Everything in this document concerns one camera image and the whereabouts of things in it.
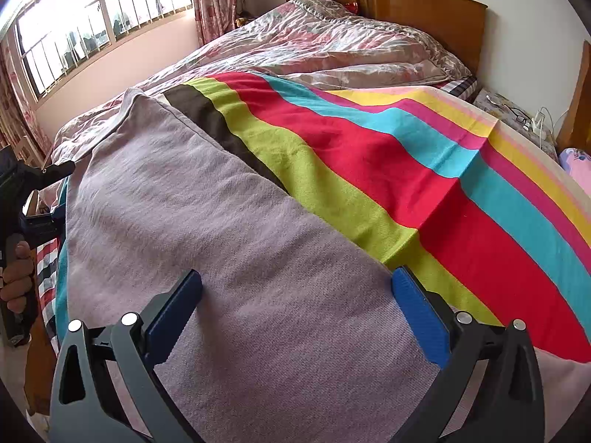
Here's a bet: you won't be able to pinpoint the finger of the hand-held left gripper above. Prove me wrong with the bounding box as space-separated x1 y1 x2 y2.
18 210 66 248
25 161 77 191

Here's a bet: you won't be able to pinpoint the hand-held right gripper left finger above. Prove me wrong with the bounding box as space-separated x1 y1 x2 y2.
48 268 204 443

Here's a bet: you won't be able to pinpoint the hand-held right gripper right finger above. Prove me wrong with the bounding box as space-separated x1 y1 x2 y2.
392 265 546 443

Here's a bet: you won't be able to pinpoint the mauve pants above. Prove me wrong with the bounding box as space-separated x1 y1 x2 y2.
60 89 444 443

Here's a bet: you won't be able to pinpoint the person's left hand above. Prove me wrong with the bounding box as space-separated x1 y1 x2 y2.
0 240 36 315

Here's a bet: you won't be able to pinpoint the floral pink curtain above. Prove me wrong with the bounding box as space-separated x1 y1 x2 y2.
194 0 246 47
0 37 52 160

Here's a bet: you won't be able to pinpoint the barred window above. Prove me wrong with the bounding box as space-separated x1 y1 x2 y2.
14 0 195 100

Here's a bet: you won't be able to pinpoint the striped colourful blanket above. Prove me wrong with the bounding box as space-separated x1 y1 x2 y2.
37 71 591 365

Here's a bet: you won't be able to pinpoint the pink bed sheet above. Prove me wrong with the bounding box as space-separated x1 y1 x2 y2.
558 148 591 186

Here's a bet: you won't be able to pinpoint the black eyeglasses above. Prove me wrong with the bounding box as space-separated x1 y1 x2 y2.
505 106 533 126

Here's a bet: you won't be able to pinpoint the patterned nightstand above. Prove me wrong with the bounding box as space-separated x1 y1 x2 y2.
471 87 559 162

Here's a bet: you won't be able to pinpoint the plaid pillow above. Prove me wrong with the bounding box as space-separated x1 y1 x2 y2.
438 76 481 103

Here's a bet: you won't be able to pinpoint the padded wooden headboard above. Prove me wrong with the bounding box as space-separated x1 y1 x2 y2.
556 39 591 153

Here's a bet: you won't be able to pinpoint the floral pink grey quilt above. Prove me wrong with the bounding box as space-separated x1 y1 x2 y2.
51 0 474 167

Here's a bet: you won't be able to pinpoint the plain wooden headboard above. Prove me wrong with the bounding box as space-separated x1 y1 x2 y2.
283 0 489 77

